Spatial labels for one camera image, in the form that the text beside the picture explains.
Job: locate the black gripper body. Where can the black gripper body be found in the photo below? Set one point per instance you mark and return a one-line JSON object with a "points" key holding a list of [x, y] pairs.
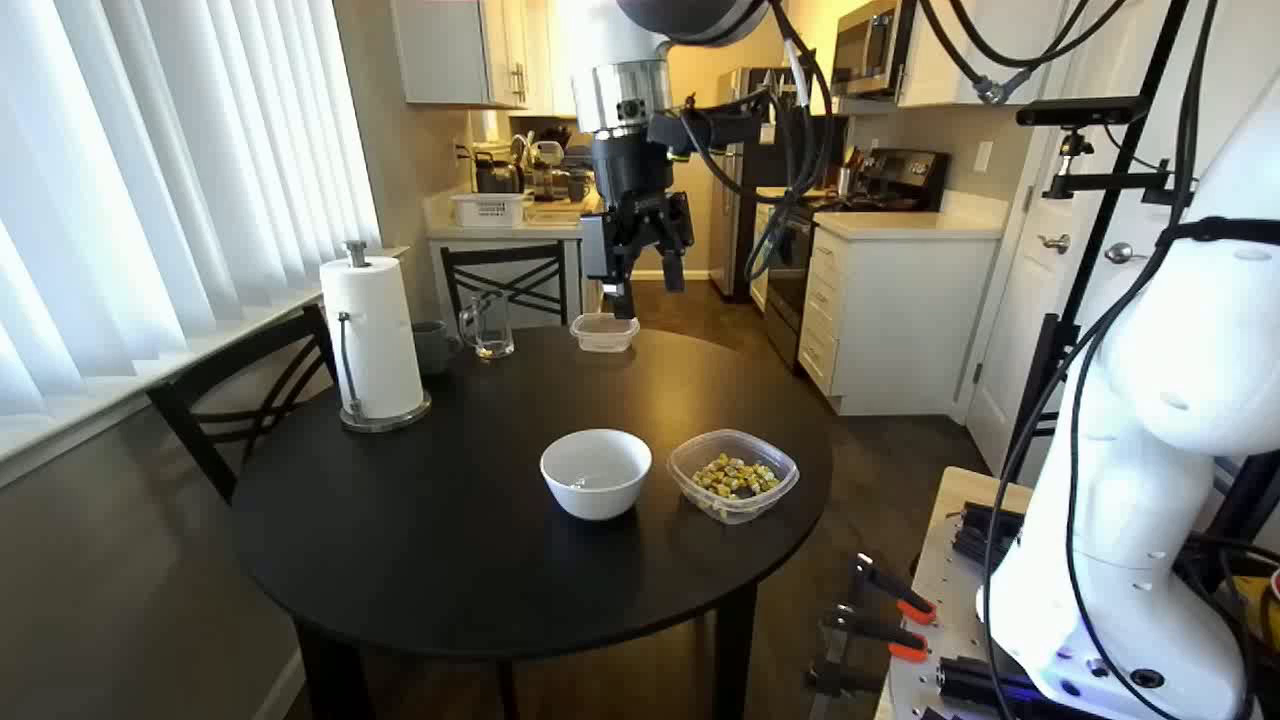
{"points": [[629, 167]]}

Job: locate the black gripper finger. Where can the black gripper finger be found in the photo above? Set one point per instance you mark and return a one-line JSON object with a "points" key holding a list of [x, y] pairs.
{"points": [[670, 247], [618, 265]]}

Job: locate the yellow candy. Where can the yellow candy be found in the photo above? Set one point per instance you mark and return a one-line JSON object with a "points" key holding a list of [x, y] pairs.
{"points": [[724, 488], [749, 479], [718, 471]]}

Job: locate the clear plastic lunchbox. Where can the clear plastic lunchbox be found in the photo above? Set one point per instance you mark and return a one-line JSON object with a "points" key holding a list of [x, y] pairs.
{"points": [[692, 484]]}

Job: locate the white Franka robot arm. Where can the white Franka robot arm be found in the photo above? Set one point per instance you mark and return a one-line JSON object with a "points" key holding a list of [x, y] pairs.
{"points": [[1175, 374]]}

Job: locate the white ceramic bowl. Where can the white ceramic bowl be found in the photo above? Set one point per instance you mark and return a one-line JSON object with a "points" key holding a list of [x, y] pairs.
{"points": [[595, 471]]}

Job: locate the small white plastic container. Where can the small white plastic container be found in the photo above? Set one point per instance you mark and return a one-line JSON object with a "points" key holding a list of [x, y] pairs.
{"points": [[605, 335]]}

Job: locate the black wooden chair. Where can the black wooden chair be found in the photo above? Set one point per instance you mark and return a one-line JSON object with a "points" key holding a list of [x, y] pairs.
{"points": [[227, 427], [506, 282]]}

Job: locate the black coffee maker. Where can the black coffee maker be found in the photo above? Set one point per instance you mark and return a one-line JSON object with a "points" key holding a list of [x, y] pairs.
{"points": [[513, 154]]}

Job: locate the white dish tray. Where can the white dish tray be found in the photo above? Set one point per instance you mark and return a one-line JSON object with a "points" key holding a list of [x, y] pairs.
{"points": [[491, 208]]}

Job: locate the clear drinking glass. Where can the clear drinking glass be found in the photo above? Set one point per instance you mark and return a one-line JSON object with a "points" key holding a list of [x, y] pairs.
{"points": [[491, 328]]}

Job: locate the white kitchen counter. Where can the white kitchen counter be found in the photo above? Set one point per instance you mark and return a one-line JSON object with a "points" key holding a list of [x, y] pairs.
{"points": [[466, 240]]}

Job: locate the white kitchen base cabinet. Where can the white kitchen base cabinet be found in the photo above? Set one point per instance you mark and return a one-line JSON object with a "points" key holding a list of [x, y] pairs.
{"points": [[895, 322]]}

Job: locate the black kitchen stove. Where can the black kitchen stove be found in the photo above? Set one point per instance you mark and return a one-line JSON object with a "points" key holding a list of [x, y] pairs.
{"points": [[904, 176]]}

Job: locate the white paper towel roll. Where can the white paper towel roll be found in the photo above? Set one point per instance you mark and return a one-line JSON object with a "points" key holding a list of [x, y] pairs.
{"points": [[375, 335]]}

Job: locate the metal paper towel holder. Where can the metal paper towel holder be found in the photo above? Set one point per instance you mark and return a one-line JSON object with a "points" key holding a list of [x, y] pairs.
{"points": [[356, 251]]}

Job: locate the stainless steel microwave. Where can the stainless steel microwave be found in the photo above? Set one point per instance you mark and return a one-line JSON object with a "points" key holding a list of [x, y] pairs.
{"points": [[875, 44]]}

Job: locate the white door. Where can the white door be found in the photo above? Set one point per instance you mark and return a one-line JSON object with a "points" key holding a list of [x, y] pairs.
{"points": [[1032, 305]]}

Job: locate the black table leg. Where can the black table leg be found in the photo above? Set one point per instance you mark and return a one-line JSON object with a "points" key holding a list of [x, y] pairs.
{"points": [[732, 652], [510, 689], [334, 675]]}

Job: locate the orange tipped black clamp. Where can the orange tipped black clamp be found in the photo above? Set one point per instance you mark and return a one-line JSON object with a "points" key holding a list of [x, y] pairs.
{"points": [[875, 630], [890, 585]]}

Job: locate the light wooden work bench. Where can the light wooden work bench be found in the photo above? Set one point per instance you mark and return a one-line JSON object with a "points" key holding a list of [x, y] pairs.
{"points": [[932, 563]]}

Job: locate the black box on bench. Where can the black box on bench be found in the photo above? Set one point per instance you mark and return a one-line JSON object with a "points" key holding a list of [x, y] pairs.
{"points": [[984, 535]]}

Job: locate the white vertical window blinds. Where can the white vertical window blinds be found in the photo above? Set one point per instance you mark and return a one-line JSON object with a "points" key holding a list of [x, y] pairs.
{"points": [[160, 172]]}

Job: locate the white wall cabinet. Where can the white wall cabinet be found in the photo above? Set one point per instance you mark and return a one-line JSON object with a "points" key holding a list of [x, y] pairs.
{"points": [[452, 48]]}

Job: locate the black camera stand pole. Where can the black camera stand pole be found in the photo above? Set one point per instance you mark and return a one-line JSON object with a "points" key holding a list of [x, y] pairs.
{"points": [[1087, 265]]}

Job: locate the black camera bar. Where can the black camera bar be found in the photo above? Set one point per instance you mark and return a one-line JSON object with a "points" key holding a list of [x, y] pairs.
{"points": [[1080, 109]]}

